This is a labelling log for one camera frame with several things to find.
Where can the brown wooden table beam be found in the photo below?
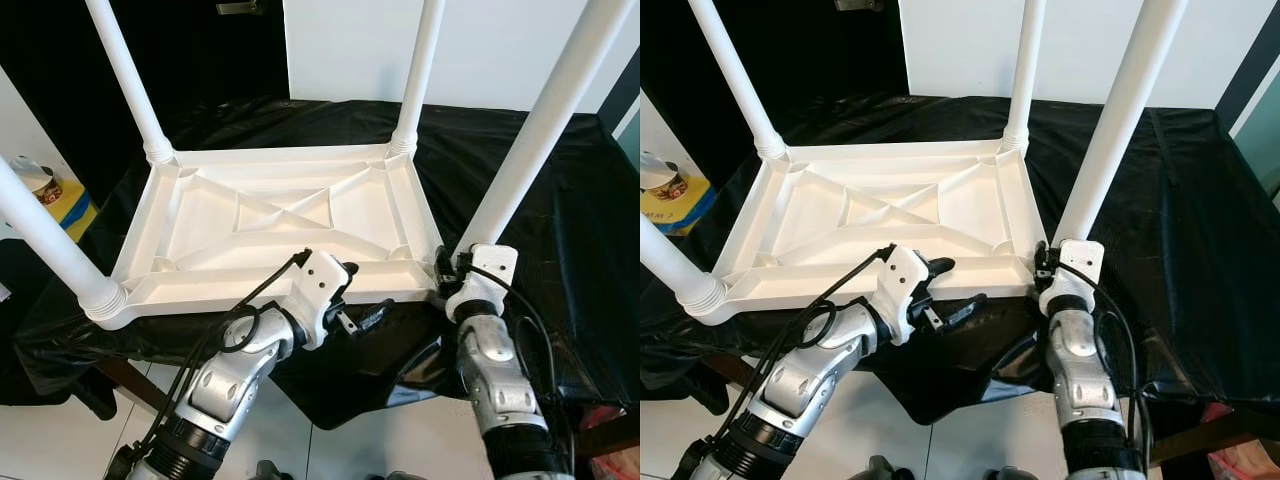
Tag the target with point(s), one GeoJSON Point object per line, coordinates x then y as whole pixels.
{"type": "Point", "coordinates": [610, 432]}
{"type": "Point", "coordinates": [730, 375]}
{"type": "Point", "coordinates": [135, 388]}
{"type": "Point", "coordinates": [1215, 435]}

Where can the white plastic table leg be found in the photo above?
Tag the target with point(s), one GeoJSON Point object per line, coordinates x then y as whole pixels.
{"type": "Point", "coordinates": [675, 265]}
{"type": "Point", "coordinates": [1120, 120]}
{"type": "Point", "coordinates": [420, 70]}
{"type": "Point", "coordinates": [130, 80]}
{"type": "Point", "coordinates": [738, 75]}
{"type": "Point", "coordinates": [540, 130]}
{"type": "Point", "coordinates": [50, 245]}
{"type": "Point", "coordinates": [1025, 70]}

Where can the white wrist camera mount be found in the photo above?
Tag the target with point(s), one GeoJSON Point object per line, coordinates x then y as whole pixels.
{"type": "Point", "coordinates": [320, 290]}
{"type": "Point", "coordinates": [1075, 265]}
{"type": "Point", "coordinates": [485, 275]}
{"type": "Point", "coordinates": [905, 285]}

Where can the red patterned bag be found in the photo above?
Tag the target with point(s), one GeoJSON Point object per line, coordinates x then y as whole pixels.
{"type": "Point", "coordinates": [1250, 465]}
{"type": "Point", "coordinates": [620, 460]}

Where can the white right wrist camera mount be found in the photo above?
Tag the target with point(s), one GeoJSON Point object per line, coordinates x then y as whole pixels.
{"type": "Point", "coordinates": [1075, 265]}
{"type": "Point", "coordinates": [485, 275]}

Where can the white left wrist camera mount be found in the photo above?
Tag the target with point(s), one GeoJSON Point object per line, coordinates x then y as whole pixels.
{"type": "Point", "coordinates": [905, 285]}
{"type": "Point", "coordinates": [320, 290]}

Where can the dark grey vertical post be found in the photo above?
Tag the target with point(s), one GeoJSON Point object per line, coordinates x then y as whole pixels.
{"type": "Point", "coordinates": [1250, 60]}
{"type": "Point", "coordinates": [622, 90]}

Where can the yellow and blue box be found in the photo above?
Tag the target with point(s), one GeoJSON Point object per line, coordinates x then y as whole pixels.
{"type": "Point", "coordinates": [78, 215]}
{"type": "Point", "coordinates": [695, 210]}

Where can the black plastic table cover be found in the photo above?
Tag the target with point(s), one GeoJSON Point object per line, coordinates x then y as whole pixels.
{"type": "Point", "coordinates": [480, 140]}
{"type": "Point", "coordinates": [1200, 250]}

